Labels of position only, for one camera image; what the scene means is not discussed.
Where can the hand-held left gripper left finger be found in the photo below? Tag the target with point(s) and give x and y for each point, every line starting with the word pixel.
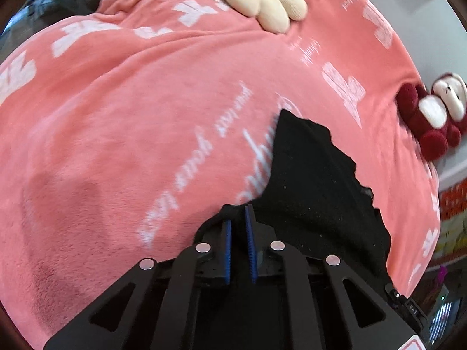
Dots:
pixel 228 251

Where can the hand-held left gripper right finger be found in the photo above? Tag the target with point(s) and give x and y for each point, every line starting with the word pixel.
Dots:
pixel 251 248

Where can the black knit garment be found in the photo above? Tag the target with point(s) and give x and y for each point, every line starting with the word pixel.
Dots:
pixel 310 189

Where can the pink printed blanket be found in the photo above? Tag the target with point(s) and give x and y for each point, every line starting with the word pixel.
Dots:
pixel 109 135

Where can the red monkey plush toy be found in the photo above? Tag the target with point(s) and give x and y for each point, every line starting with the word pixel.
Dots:
pixel 434 116

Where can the cream flower plush pillow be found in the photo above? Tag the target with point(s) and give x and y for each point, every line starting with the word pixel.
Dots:
pixel 270 3

